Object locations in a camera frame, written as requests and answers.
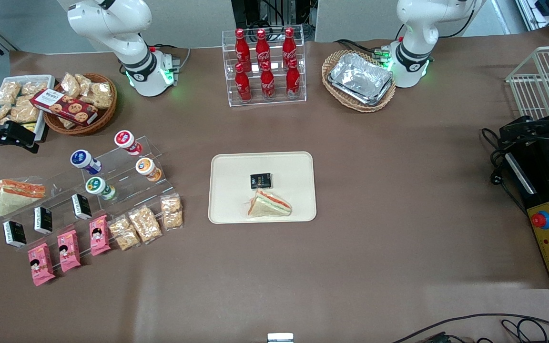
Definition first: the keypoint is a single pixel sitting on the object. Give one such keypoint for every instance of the green gum bottle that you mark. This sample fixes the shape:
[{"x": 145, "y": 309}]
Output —
[{"x": 99, "y": 186}]

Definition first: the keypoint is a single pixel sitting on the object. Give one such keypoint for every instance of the white rectangular tray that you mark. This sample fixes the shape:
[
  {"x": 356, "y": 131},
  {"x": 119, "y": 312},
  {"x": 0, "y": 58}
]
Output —
[{"x": 45, "y": 83}]

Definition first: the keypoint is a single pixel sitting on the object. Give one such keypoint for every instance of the pink snack pack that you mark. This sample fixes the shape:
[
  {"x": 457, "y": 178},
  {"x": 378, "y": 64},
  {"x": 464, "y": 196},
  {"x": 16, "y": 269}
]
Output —
[
  {"x": 68, "y": 251},
  {"x": 99, "y": 235},
  {"x": 41, "y": 265}
]

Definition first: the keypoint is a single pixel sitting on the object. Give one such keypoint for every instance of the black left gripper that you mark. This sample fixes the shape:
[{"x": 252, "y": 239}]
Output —
[{"x": 547, "y": 127}]

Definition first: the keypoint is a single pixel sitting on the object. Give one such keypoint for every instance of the oval light wicker basket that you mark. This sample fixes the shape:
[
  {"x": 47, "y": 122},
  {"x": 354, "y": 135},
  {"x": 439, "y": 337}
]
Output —
[{"x": 350, "y": 107}]

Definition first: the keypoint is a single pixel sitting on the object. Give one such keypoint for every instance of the black white gum box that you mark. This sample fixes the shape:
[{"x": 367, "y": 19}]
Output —
[
  {"x": 43, "y": 219},
  {"x": 81, "y": 206},
  {"x": 15, "y": 233}
]

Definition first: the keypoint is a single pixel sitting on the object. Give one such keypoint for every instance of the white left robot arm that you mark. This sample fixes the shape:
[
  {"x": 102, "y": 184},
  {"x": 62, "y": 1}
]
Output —
[{"x": 415, "y": 28}]

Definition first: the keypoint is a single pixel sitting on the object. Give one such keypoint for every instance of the red cookie box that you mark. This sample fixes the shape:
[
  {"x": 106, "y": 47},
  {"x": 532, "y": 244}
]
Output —
[{"x": 65, "y": 107}]

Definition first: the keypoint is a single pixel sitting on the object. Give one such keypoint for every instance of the round brown wicker basket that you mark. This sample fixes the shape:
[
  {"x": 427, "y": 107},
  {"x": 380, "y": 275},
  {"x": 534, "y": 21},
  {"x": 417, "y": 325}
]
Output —
[{"x": 105, "y": 116}]

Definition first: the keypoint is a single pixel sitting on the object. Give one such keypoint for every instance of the black background equipment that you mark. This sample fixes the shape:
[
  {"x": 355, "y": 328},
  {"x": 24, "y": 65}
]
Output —
[{"x": 246, "y": 12}]

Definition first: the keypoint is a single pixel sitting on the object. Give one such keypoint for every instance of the red cola bottle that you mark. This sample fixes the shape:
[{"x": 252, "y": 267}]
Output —
[
  {"x": 241, "y": 47},
  {"x": 268, "y": 85},
  {"x": 289, "y": 46},
  {"x": 293, "y": 81},
  {"x": 261, "y": 46},
  {"x": 243, "y": 85}
]

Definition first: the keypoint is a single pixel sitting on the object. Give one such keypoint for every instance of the wrapped triangle sandwich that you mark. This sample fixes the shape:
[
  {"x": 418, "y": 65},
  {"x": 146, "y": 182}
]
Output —
[
  {"x": 17, "y": 195},
  {"x": 269, "y": 206}
]

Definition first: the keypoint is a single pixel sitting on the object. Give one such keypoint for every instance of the red gum bottle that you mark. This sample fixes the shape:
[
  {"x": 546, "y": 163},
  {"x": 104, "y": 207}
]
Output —
[{"x": 127, "y": 141}]

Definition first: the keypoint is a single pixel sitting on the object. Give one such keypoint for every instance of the black sealing machine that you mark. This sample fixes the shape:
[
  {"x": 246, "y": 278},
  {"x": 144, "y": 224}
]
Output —
[{"x": 541, "y": 190}]

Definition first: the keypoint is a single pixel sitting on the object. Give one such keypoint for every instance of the blue gum bottle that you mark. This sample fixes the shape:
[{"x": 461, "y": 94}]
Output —
[{"x": 85, "y": 161}]

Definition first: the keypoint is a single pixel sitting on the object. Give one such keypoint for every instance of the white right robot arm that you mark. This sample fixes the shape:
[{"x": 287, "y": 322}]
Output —
[{"x": 112, "y": 24}]

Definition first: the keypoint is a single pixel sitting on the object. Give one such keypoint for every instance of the red emergency stop button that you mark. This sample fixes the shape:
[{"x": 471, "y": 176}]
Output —
[{"x": 540, "y": 219}]

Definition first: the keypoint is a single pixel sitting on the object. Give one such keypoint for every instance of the aluminium foil container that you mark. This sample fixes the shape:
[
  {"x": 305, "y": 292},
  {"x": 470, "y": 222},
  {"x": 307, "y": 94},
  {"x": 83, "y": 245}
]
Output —
[{"x": 360, "y": 76}]

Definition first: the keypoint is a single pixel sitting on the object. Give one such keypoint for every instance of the yellow snack packet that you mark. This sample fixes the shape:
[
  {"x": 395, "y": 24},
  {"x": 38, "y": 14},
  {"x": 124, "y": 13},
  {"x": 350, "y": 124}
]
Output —
[{"x": 29, "y": 127}]

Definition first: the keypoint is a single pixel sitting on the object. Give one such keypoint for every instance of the clear acrylic bottle rack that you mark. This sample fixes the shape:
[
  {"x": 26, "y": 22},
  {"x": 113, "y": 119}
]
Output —
[{"x": 274, "y": 102}]

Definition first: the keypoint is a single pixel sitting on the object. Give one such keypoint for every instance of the beige plastic tray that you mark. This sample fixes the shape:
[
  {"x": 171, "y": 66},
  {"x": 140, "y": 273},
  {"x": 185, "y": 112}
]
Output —
[{"x": 298, "y": 200}]

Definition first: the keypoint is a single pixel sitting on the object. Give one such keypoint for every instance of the small grey white device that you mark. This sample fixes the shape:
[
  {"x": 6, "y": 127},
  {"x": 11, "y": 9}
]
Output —
[{"x": 280, "y": 337}]

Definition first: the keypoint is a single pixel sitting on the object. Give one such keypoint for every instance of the orange gum bottle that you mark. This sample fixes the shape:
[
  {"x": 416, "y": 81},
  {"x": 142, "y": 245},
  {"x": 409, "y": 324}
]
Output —
[{"x": 147, "y": 168}]

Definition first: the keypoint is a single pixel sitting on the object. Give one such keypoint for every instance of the metal shelf frame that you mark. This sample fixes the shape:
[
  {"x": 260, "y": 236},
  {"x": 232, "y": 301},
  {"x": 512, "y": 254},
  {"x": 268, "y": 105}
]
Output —
[{"x": 548, "y": 7}]

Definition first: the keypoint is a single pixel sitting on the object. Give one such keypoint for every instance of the clear acrylic step display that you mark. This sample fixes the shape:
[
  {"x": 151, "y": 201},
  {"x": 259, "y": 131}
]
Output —
[{"x": 127, "y": 190}]

